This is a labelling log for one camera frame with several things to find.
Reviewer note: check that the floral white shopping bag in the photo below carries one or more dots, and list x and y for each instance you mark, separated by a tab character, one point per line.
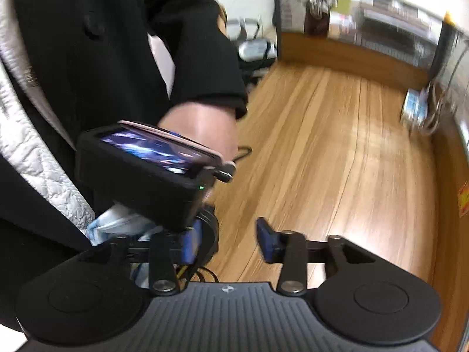
113	223

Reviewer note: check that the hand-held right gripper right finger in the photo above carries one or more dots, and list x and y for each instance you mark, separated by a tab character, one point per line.
263	238

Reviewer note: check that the person's left forearm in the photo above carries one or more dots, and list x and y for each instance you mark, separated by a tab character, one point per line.
198	62

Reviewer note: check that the striped glass desk partition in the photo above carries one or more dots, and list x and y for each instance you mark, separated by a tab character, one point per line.
348	51
450	161

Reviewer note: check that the white power strip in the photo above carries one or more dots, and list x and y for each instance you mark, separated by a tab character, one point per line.
414	106

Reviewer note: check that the red and yellow sticker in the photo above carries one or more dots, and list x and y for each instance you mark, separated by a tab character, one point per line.
463	201

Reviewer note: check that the metal frame chair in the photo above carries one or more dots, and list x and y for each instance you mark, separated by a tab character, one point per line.
252	49

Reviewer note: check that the black partition post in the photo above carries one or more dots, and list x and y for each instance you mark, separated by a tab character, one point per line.
443	44

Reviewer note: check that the person's left hand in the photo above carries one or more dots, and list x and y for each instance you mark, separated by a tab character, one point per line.
205	128

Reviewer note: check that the dark red vase with figurine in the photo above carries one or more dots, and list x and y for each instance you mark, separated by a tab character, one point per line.
318	14

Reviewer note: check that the person's white quilted jacket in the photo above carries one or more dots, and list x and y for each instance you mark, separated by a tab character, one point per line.
44	168

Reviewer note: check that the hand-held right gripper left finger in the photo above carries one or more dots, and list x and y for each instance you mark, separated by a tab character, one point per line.
190	244

